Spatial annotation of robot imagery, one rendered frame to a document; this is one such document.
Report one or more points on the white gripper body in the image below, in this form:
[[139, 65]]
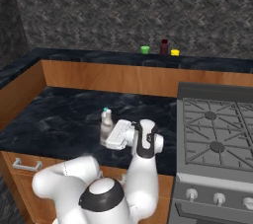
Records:
[[118, 134]]

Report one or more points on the wooden drawer front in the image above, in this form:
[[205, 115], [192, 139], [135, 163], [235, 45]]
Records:
[[23, 165], [164, 198]]

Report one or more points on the clear bottle with teal cap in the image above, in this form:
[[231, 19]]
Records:
[[106, 126]]

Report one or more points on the green cup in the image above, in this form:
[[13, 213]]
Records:
[[145, 50]]

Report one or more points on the yellow cup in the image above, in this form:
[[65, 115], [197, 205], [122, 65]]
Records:
[[175, 52]]

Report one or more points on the grey gas stove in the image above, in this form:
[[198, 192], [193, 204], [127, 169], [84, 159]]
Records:
[[214, 145]]

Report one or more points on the white stove knob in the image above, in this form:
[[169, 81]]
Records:
[[249, 203], [218, 198], [191, 194]]

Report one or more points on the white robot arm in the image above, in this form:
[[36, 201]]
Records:
[[142, 175]]

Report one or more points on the dark red bottle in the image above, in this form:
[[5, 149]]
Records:
[[164, 47]]

